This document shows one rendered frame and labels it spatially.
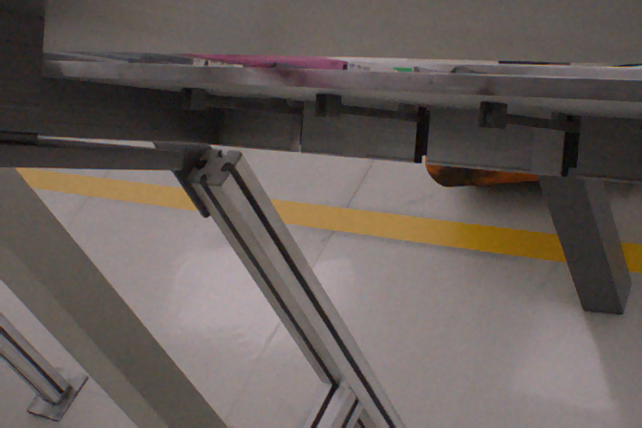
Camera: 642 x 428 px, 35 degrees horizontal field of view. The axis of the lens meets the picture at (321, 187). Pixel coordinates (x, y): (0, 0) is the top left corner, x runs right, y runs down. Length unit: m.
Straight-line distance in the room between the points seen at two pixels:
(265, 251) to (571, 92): 0.51
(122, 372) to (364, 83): 0.65
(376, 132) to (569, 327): 0.77
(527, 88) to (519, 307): 1.04
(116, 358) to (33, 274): 0.15
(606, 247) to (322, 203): 0.60
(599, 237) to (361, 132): 0.64
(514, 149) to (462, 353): 0.82
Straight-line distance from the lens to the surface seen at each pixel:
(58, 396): 1.77
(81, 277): 1.06
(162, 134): 0.79
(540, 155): 0.69
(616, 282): 1.42
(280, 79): 0.56
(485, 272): 1.56
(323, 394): 1.10
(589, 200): 1.29
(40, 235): 1.01
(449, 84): 0.50
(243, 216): 0.90
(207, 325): 1.71
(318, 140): 0.77
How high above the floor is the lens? 1.16
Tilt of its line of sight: 40 degrees down
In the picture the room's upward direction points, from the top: 29 degrees counter-clockwise
